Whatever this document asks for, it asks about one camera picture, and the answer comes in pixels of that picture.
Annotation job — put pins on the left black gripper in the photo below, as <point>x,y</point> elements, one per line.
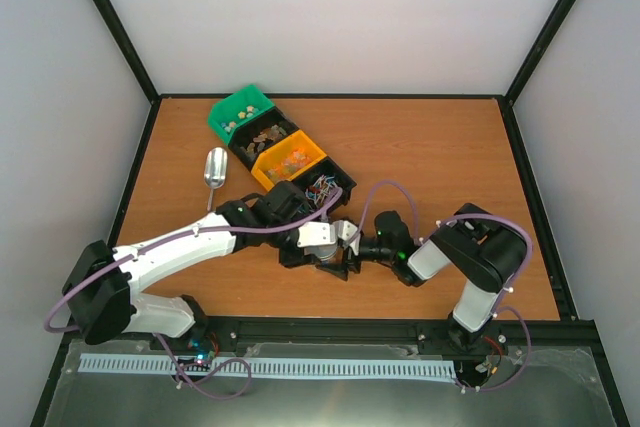
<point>298,259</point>

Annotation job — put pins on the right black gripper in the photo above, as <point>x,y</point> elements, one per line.
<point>338,270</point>

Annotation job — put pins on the metal scoop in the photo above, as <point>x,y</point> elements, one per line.
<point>215,172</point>

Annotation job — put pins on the black popsicle candy bin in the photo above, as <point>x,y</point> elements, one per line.
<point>260,133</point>

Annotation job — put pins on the round metal lid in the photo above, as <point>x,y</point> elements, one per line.
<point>324,253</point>

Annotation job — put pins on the clear plastic jar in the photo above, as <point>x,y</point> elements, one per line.
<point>317,261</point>

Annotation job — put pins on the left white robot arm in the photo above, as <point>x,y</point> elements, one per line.
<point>106,289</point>

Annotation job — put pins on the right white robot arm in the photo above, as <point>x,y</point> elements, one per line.
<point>488,250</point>

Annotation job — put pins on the black lollipop bin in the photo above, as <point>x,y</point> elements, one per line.
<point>320,181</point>

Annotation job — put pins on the yellow star candy bin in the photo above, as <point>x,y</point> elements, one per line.
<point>287,159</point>

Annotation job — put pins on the green candy bin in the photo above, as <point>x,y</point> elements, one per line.
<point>236,110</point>

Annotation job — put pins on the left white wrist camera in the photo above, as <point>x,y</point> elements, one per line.
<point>316,234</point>

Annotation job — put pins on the light blue cable duct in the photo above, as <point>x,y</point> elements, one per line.
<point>273,368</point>

